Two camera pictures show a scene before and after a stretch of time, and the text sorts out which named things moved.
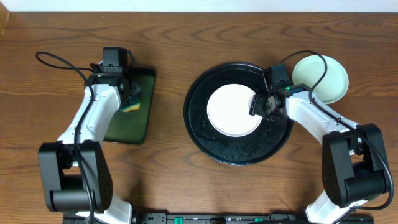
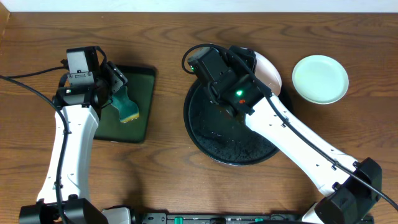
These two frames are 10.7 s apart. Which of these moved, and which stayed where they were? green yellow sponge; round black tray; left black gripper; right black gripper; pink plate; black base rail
Moved: left black gripper; right black gripper; green yellow sponge; pink plate
Stayed: black base rail; round black tray
